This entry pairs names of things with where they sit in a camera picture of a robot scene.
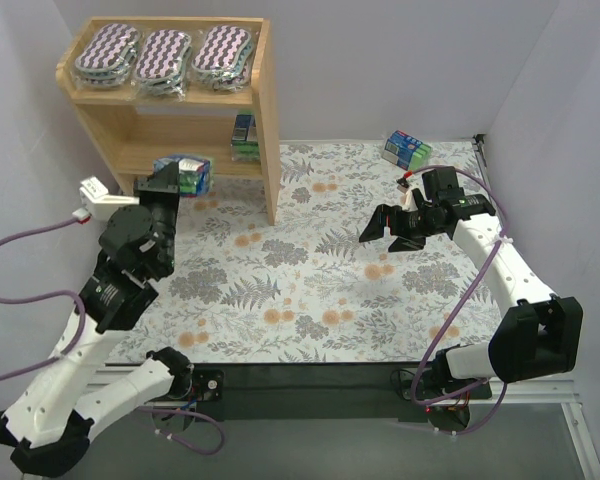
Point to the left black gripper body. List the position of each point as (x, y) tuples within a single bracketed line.
[(157, 186)]

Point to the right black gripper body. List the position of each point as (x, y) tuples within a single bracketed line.
[(406, 223)]

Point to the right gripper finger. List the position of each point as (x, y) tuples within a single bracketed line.
[(384, 217), (402, 244)]

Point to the blue green sponge pack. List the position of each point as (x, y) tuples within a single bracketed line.
[(244, 140), (195, 173), (405, 151)]

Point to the pink wavy sponge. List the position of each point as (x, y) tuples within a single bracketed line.
[(106, 61), (221, 62), (160, 69)]

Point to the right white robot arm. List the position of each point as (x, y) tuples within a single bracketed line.
[(539, 331)]

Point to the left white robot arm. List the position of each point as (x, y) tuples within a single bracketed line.
[(51, 426)]

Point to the wooden two-tier shelf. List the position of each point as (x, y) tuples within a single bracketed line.
[(130, 131)]

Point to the floral patterned table mat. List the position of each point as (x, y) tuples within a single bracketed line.
[(304, 289)]

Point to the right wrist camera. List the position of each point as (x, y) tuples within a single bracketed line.
[(406, 187)]

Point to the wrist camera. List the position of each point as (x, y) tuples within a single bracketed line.
[(97, 203), (406, 187)]

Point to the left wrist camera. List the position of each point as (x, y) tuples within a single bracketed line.
[(97, 203)]

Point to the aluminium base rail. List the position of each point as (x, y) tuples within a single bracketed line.
[(554, 389)]

